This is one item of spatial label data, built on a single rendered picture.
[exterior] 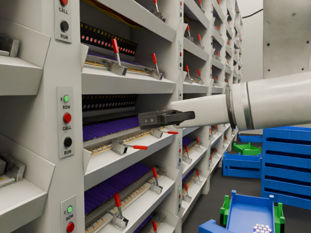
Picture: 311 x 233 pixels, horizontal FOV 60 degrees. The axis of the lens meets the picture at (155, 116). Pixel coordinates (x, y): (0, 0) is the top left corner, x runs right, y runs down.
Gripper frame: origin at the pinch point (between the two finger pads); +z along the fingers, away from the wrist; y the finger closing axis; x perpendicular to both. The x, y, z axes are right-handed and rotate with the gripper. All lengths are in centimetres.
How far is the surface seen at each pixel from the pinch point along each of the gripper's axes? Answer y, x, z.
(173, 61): -54, -20, 9
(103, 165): -0.9, 8.7, 13.7
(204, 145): -124, 26, 17
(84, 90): 3.7, -7.8, 12.1
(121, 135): -16.9, 3.8, 17.1
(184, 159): -81, 25, 19
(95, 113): -22.5, -3.7, 28.2
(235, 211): -88, 55, -1
